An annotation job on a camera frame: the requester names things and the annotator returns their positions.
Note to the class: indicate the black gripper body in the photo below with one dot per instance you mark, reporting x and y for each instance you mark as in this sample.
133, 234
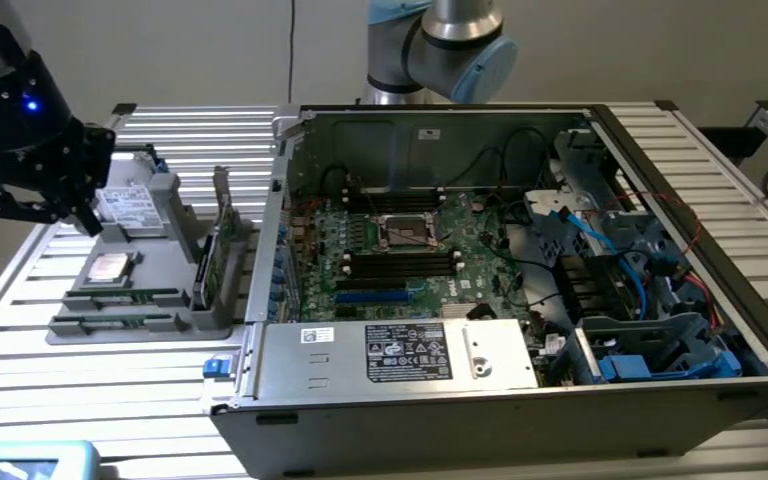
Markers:
20, 125

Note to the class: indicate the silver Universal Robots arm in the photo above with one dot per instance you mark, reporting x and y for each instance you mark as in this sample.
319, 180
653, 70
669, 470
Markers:
438, 45

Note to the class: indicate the green RAM stick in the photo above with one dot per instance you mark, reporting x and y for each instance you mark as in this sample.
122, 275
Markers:
125, 296
118, 322

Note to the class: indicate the black RAM slot bank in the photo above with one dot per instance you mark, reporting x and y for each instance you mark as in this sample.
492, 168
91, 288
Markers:
401, 265
398, 197

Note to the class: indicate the silver disk drive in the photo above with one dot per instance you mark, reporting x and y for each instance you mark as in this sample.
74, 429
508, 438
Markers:
134, 207

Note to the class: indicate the silver CPU chip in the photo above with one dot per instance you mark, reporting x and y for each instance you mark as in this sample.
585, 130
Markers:
111, 269

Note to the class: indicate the grey parts rack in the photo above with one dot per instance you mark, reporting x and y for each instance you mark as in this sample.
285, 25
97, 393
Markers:
158, 270

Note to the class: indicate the green graphics card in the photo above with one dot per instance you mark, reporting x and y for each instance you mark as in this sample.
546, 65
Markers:
221, 235

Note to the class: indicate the blue case latch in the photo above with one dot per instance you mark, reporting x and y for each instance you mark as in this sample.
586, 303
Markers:
218, 366

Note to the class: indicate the black expansion slot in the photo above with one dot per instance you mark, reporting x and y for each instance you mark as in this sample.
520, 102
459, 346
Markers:
371, 284

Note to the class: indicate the blue expansion slot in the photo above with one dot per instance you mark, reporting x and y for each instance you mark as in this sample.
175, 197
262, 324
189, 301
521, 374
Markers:
371, 297

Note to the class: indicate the metal CPU socket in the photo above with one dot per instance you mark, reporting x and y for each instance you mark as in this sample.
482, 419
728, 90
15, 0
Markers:
403, 231

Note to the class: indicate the teal cased screen device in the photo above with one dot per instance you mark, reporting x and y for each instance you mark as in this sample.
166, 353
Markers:
24, 460

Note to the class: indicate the silver power supply unit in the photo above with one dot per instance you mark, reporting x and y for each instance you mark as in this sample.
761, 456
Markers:
358, 360

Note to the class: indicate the green Dell motherboard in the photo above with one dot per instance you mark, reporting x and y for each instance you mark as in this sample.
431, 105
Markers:
465, 270

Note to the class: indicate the black open PC case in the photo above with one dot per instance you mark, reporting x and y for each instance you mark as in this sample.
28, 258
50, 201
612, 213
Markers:
465, 435

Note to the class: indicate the metal drive cage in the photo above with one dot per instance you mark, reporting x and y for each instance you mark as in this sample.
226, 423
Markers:
578, 210

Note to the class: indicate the grey disk bay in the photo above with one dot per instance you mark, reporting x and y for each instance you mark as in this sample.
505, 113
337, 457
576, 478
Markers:
652, 340

